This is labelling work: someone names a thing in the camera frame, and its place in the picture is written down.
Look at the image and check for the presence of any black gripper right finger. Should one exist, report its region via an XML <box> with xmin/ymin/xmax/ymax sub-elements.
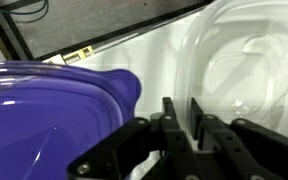
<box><xmin>190</xmin><ymin>98</ymin><xmax>288</xmax><ymax>180</ymax></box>

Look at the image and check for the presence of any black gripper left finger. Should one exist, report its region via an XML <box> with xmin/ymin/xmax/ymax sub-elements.
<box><xmin>67</xmin><ymin>97</ymin><xmax>198</xmax><ymax>180</ymax></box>

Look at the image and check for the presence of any purple translucent tupperware lid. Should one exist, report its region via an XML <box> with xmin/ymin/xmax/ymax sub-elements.
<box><xmin>0</xmin><ymin>60</ymin><xmax>143</xmax><ymax>180</ymax></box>

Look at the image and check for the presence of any clear plastic tupperware container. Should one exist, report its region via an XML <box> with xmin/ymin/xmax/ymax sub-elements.
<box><xmin>174</xmin><ymin>0</ymin><xmax>288</xmax><ymax>143</ymax></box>

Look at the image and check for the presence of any gray mat with black border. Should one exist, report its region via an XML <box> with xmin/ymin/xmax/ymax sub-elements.
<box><xmin>0</xmin><ymin>0</ymin><xmax>216</xmax><ymax>62</ymax></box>

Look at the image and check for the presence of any thin black floor cable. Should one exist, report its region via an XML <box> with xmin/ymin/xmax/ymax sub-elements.
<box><xmin>0</xmin><ymin>0</ymin><xmax>50</xmax><ymax>16</ymax></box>

